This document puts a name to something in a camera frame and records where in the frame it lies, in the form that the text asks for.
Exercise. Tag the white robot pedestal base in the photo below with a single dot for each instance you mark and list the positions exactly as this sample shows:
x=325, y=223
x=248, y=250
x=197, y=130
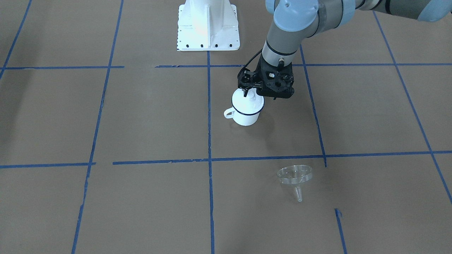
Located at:
x=207, y=25

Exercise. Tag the clear glass funnel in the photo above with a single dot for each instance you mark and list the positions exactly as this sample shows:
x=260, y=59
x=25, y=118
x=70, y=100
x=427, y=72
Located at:
x=291, y=179

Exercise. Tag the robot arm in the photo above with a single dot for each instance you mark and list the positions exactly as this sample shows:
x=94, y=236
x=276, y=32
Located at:
x=296, y=20

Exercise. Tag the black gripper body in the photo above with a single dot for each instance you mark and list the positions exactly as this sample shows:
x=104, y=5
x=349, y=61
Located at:
x=246, y=82

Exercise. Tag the white enamel mug lid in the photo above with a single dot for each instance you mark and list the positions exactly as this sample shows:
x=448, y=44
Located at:
x=252, y=97

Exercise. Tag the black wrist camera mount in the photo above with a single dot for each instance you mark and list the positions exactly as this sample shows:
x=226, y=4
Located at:
x=246, y=79

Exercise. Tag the white enamel mug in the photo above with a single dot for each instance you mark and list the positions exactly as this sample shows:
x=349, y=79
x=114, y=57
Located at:
x=244, y=114

